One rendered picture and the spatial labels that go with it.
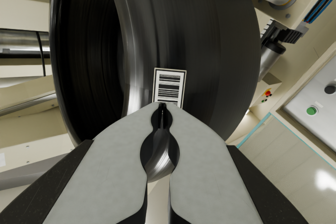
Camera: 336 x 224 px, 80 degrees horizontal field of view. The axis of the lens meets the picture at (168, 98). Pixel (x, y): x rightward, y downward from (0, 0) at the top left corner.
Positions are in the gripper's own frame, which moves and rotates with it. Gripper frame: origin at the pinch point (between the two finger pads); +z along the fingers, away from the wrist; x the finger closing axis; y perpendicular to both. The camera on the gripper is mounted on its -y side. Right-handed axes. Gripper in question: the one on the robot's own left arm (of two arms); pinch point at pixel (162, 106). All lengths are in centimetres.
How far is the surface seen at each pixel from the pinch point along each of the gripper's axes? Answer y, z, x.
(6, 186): 198, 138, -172
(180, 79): 3.9, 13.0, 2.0
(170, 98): 6.4, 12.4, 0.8
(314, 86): 24, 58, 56
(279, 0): -4.8, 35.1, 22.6
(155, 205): 260, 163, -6
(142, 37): -0.5, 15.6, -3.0
